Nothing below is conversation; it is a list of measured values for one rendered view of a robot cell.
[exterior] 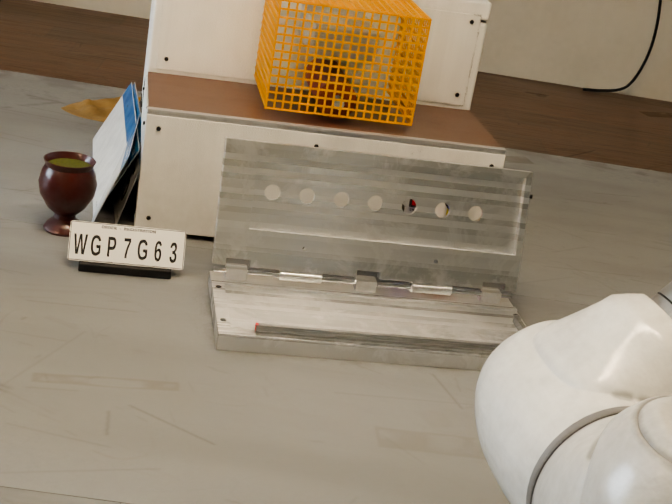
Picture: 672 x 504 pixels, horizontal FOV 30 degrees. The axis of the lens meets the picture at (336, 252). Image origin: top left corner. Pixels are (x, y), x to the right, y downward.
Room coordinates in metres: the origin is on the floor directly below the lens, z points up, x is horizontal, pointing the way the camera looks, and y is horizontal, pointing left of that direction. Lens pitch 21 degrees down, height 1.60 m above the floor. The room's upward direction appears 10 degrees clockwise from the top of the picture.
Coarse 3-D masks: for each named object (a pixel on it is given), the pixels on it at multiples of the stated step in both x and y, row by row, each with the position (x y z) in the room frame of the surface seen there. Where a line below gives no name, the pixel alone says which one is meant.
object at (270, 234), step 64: (256, 192) 1.64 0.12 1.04; (320, 192) 1.66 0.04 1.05; (384, 192) 1.68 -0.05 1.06; (448, 192) 1.70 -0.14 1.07; (512, 192) 1.72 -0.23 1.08; (256, 256) 1.61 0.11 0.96; (320, 256) 1.63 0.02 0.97; (384, 256) 1.65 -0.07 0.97; (448, 256) 1.67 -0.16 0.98; (512, 256) 1.69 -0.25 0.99
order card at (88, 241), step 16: (80, 224) 1.61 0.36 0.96; (96, 224) 1.62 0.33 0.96; (112, 224) 1.63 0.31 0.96; (80, 240) 1.61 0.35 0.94; (96, 240) 1.61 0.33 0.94; (112, 240) 1.62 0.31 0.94; (128, 240) 1.62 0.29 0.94; (144, 240) 1.63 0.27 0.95; (160, 240) 1.63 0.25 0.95; (176, 240) 1.64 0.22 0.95; (80, 256) 1.60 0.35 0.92; (96, 256) 1.60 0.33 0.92; (112, 256) 1.61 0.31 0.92; (128, 256) 1.61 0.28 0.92; (144, 256) 1.62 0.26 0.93; (160, 256) 1.62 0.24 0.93; (176, 256) 1.63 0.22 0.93
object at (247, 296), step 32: (224, 288) 1.56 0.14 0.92; (256, 288) 1.59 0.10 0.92; (288, 288) 1.60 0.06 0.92; (320, 288) 1.63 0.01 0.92; (352, 288) 1.65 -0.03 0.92; (384, 288) 1.67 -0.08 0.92; (256, 320) 1.48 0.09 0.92; (288, 320) 1.50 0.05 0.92; (320, 320) 1.52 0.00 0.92; (352, 320) 1.54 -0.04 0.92; (384, 320) 1.55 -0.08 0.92; (416, 320) 1.57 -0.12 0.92; (448, 320) 1.59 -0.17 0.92; (480, 320) 1.61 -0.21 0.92; (512, 320) 1.63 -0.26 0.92; (256, 352) 1.43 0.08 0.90; (288, 352) 1.44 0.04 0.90; (320, 352) 1.45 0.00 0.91; (352, 352) 1.45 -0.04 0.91; (384, 352) 1.46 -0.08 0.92; (416, 352) 1.47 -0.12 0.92; (448, 352) 1.48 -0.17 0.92; (480, 352) 1.50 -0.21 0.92
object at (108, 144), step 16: (128, 96) 2.14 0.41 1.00; (112, 112) 2.18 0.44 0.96; (128, 112) 2.05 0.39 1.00; (112, 128) 2.09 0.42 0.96; (128, 128) 1.97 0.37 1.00; (96, 144) 2.12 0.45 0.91; (112, 144) 2.01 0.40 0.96; (96, 160) 2.04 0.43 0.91; (112, 160) 1.93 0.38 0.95; (128, 160) 1.83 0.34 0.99; (96, 176) 1.96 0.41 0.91; (96, 192) 1.88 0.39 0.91; (96, 208) 1.81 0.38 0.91
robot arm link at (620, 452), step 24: (648, 408) 0.85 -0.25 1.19; (576, 432) 0.92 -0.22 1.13; (600, 432) 0.89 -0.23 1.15; (624, 432) 0.84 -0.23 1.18; (648, 432) 0.83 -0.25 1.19; (552, 456) 0.91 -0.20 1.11; (576, 456) 0.88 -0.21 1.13; (600, 456) 0.84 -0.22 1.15; (624, 456) 0.82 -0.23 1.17; (648, 456) 0.81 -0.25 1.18; (552, 480) 0.89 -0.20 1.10; (576, 480) 0.85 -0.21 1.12; (600, 480) 0.82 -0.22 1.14; (624, 480) 0.80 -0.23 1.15; (648, 480) 0.79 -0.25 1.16
